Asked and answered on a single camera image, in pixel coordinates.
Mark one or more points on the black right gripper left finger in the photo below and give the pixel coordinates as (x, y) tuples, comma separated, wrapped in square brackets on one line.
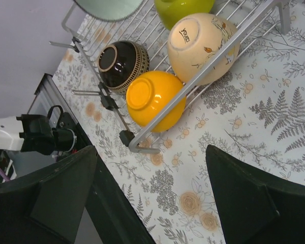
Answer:
[(46, 206)]

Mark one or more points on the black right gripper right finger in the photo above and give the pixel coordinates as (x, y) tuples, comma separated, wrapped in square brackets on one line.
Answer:
[(255, 206)]

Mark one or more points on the pale green white bowl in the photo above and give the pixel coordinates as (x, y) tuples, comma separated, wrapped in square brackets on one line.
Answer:
[(109, 10)]

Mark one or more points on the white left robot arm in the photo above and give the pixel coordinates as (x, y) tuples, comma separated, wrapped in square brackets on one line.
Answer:
[(35, 132)]

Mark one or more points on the yellow bowl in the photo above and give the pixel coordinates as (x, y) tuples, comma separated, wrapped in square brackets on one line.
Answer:
[(149, 93)]

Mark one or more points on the dark brown patterned bowl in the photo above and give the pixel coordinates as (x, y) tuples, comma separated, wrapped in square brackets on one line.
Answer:
[(120, 63)]

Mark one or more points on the cream beige bowl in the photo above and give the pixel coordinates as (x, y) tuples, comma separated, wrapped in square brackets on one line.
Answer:
[(194, 40)]

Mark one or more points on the lime green bowl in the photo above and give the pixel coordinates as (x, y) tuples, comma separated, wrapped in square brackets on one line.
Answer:
[(171, 11)]

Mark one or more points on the aluminium frame rail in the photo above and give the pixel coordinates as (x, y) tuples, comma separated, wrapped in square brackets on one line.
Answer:
[(48, 95)]

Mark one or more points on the metal wire dish rack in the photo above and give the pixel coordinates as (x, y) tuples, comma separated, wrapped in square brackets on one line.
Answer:
[(144, 27)]

